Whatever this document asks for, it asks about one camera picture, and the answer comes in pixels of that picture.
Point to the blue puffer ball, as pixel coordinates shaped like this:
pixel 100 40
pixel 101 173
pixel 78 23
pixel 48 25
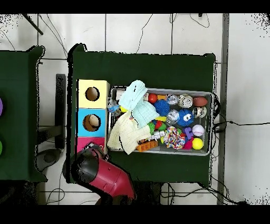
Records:
pixel 185 117

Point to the purple round object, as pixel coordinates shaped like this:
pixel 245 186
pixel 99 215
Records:
pixel 0 106

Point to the mint green cloth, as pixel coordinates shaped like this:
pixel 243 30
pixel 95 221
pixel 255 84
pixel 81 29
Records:
pixel 137 99

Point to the multicolour puffer caterpillar toy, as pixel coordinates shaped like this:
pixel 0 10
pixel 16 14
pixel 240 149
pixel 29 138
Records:
pixel 157 125

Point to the green cloth side table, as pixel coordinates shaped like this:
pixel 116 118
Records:
pixel 16 116

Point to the dark slanted rod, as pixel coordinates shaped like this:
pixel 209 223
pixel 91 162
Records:
pixel 32 24

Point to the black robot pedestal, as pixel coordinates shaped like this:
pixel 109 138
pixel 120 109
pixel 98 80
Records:
pixel 147 192

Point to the cream yellow cloth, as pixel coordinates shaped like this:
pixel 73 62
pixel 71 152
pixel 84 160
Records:
pixel 128 133

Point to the plain wooden cube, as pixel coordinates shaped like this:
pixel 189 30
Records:
pixel 119 95

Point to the dark green table cloth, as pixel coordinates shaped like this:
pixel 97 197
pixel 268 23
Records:
pixel 137 69

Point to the yellow smiley ball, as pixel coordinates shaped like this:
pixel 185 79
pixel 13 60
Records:
pixel 122 109

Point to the metal mesh bin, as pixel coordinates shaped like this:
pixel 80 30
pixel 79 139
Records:
pixel 207 139

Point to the grey floor stand base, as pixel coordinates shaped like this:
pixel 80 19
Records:
pixel 49 157

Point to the green round object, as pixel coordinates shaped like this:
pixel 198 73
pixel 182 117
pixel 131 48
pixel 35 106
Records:
pixel 0 148

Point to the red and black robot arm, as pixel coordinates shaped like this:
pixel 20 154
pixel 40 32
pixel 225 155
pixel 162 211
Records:
pixel 109 177

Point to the black upright panel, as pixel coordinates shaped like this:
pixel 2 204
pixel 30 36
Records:
pixel 60 105

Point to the white baseball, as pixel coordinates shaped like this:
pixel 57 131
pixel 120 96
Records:
pixel 198 130

